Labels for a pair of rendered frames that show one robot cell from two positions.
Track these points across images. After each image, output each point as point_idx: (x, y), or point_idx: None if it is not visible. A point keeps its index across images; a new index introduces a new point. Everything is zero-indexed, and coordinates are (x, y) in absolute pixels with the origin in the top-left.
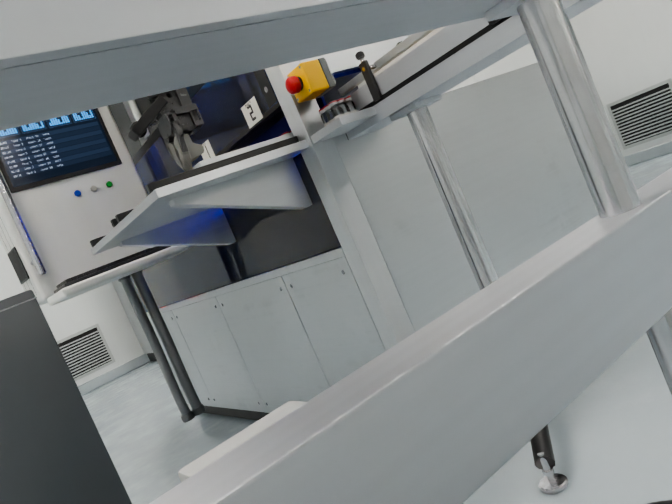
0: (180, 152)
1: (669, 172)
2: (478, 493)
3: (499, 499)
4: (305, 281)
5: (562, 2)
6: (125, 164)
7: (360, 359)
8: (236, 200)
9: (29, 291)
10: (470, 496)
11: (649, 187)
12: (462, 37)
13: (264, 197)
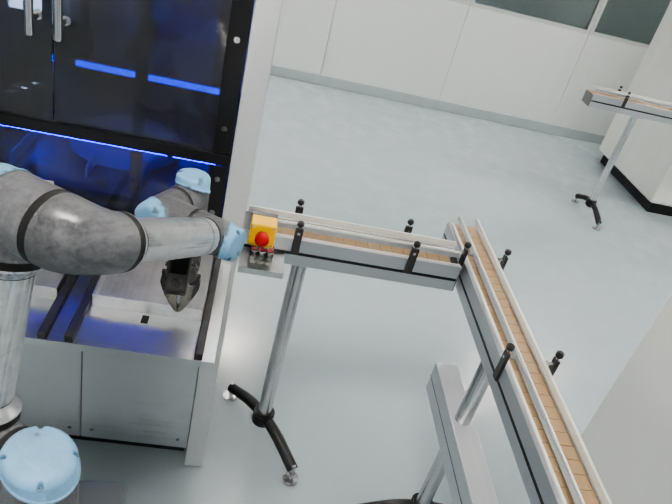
0: (186, 298)
1: (444, 376)
2: (246, 490)
3: (264, 493)
4: None
5: (441, 286)
6: None
7: (153, 402)
8: None
9: (126, 485)
10: (242, 494)
11: (451, 393)
12: (382, 264)
13: None
